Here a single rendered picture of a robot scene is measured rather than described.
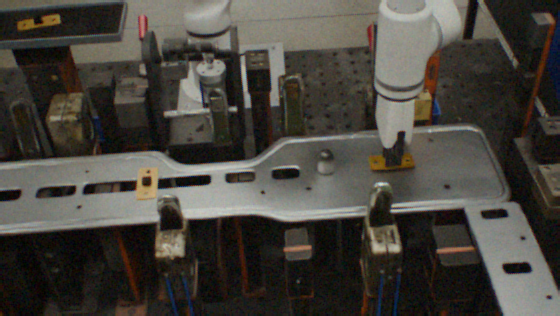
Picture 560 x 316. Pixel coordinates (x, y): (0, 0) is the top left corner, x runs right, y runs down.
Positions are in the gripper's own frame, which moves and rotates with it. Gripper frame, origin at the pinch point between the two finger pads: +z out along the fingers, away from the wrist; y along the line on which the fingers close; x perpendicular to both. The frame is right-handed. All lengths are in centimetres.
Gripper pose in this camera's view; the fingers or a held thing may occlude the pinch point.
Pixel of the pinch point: (392, 153)
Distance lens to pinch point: 129.2
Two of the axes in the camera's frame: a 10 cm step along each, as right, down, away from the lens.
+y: 0.7, 6.7, -7.4
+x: 10.0, -0.8, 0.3
